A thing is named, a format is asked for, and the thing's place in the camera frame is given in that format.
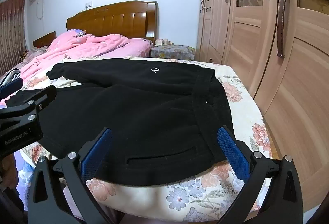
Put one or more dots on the grey white cloth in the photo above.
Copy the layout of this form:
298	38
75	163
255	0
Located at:
11	73

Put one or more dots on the purple pillow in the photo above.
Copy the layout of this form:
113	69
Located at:
77	32

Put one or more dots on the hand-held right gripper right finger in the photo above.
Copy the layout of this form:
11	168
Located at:
232	154

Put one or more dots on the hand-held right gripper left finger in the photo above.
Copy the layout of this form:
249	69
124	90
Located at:
96	154

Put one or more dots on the floral bed sheet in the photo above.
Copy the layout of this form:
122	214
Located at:
195	190

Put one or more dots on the floral covered nightstand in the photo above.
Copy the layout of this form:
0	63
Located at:
172	52

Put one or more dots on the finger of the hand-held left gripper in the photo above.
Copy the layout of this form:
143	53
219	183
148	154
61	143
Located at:
46	94

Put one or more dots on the person's left hand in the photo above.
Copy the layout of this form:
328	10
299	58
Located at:
7	170

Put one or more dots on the black pants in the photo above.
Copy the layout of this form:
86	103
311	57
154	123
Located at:
133	111

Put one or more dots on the small items on nightstand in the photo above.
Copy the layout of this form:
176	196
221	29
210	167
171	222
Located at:
160	41

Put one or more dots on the wooden wardrobe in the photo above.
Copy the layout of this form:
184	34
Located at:
295	80

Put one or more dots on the small wooden headboard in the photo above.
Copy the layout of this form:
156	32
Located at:
45	38

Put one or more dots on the pink quilt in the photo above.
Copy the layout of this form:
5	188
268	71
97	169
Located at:
97	45

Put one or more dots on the large wooden headboard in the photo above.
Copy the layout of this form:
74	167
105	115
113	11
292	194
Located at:
113	18

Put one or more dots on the wall socket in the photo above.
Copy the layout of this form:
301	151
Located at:
89	4

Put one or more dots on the patterned red curtain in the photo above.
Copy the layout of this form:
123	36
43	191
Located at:
11	31

